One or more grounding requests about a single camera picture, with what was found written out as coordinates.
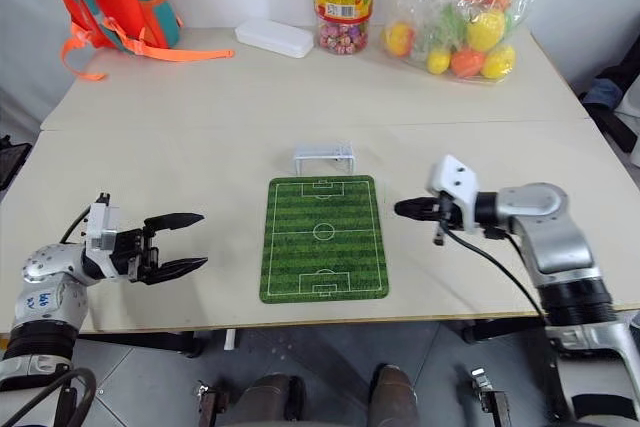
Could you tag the small yellow toy ball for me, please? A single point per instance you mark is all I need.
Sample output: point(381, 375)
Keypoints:
point(438, 61)

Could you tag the white plastic case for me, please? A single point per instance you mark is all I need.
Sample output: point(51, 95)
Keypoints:
point(274, 37)

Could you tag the large yellow toy ball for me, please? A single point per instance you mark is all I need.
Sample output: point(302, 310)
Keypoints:
point(486, 29)

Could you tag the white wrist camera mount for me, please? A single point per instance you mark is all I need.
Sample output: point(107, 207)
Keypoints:
point(100, 227)
point(457, 182)

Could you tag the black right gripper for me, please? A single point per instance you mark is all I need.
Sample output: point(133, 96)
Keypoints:
point(450, 212)

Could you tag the dark rounded shape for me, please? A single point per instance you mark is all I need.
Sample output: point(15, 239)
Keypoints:
point(270, 399)
point(392, 397)

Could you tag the clear plastic bag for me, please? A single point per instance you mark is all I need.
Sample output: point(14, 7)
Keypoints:
point(450, 12)

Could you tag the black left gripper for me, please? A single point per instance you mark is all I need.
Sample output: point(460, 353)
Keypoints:
point(134, 253)

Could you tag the green soccer field mat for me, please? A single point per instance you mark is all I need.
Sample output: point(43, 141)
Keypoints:
point(324, 239)

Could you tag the metal table bracket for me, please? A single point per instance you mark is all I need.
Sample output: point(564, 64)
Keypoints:
point(210, 404)
point(490, 397)

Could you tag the black flat object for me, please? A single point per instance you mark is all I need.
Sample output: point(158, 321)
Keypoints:
point(11, 159)

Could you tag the dark clothing pile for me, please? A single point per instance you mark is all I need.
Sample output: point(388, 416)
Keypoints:
point(612, 97)

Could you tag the green toy fruit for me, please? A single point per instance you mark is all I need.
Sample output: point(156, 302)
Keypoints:
point(447, 24)

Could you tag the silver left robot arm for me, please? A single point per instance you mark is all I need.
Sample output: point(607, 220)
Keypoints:
point(47, 292)

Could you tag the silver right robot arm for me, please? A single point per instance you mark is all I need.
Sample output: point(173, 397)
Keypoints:
point(560, 242)

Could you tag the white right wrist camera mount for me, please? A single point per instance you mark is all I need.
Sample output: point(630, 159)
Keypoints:
point(457, 182)

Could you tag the yellow and red toy ball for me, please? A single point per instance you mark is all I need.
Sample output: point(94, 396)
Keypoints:
point(398, 38)

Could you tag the small white soccer goal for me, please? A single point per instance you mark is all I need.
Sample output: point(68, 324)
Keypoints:
point(324, 151)

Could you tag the candy jar with yellow lid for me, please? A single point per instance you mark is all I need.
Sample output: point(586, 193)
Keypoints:
point(344, 2)

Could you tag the black table frame bar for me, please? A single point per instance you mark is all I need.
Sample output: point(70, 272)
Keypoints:
point(145, 343)
point(500, 331)

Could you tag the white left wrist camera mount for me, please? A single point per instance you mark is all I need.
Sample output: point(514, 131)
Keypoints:
point(100, 227)

